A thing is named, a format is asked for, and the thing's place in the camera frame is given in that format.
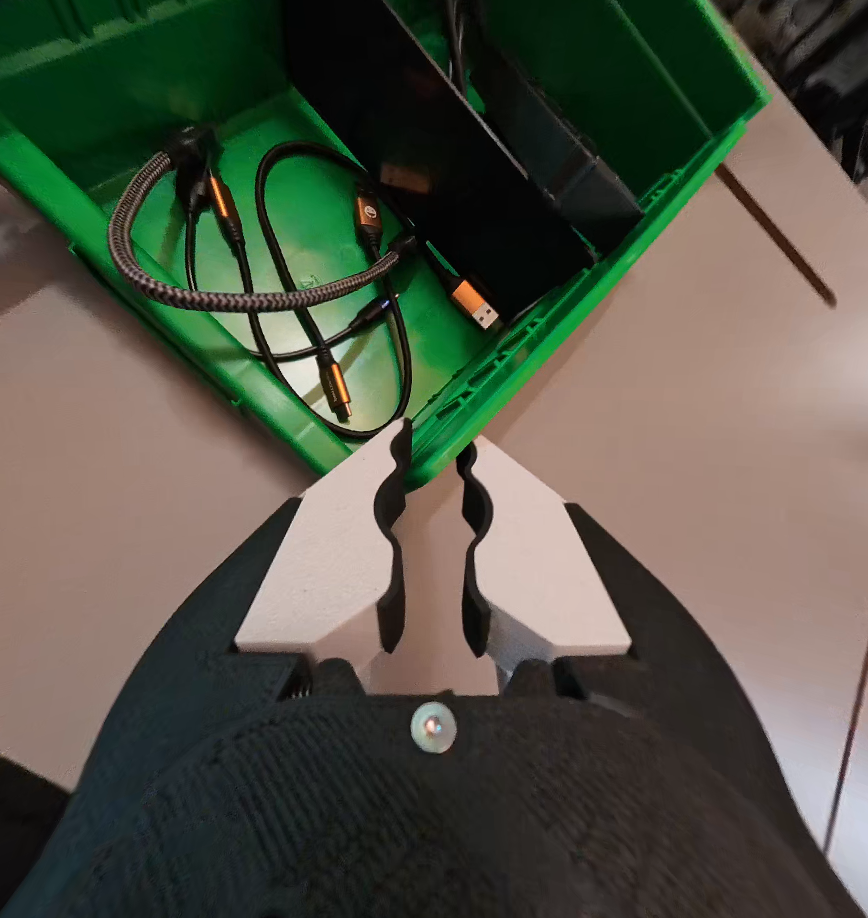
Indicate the black bin divider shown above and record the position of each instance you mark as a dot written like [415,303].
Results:
[419,143]

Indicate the green plastic bin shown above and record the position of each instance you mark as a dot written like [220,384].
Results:
[649,79]

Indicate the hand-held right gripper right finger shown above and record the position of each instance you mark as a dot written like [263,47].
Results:
[541,574]

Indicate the black usb hub box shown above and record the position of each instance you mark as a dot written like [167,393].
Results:
[548,158]

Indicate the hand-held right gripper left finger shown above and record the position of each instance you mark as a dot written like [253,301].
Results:
[326,559]

